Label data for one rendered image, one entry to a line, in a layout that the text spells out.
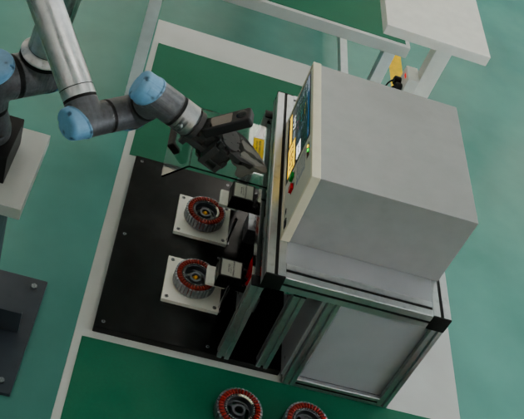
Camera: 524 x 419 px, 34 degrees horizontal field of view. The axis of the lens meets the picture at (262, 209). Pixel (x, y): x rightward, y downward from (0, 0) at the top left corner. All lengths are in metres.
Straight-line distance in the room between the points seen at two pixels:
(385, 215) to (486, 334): 1.90
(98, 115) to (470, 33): 1.42
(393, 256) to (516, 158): 2.88
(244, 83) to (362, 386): 1.25
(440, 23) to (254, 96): 0.66
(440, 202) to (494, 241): 2.27
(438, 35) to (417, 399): 1.14
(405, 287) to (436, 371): 0.46
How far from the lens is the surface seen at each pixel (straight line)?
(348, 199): 1.87
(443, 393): 2.38
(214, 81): 2.97
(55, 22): 1.94
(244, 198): 2.31
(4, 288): 3.11
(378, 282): 1.98
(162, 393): 2.06
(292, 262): 1.91
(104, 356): 2.08
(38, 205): 3.41
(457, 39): 2.83
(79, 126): 1.87
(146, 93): 1.86
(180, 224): 2.37
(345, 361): 2.12
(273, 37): 4.79
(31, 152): 2.51
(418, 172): 1.98
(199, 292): 2.18
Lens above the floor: 2.43
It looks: 41 degrees down
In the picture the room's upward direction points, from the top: 24 degrees clockwise
